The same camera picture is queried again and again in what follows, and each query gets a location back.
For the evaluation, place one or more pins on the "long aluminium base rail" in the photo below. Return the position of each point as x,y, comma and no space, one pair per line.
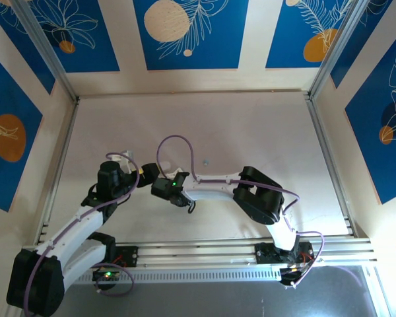
201,252

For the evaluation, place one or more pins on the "aluminium frame post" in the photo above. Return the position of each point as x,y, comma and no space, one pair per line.
43,49
336,49

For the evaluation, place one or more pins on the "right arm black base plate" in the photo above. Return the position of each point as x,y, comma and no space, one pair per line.
265,254

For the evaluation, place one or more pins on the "right aluminium frame post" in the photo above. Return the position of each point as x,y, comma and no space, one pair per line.
336,49

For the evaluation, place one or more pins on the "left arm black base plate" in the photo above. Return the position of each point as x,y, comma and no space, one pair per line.
128,256

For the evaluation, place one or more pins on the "left aluminium frame post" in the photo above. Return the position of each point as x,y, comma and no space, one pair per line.
43,49

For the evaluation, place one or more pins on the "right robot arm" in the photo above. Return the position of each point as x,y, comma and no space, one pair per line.
211,191

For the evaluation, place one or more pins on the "right aluminium table side rail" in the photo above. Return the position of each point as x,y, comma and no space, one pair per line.
331,165

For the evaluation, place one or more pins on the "left aluminium table side rail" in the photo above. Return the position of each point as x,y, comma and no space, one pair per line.
58,171

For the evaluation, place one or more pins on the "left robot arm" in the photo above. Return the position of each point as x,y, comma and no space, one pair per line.
85,257

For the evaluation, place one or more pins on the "aluminium table side rail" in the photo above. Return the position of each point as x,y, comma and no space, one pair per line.
331,165
58,171

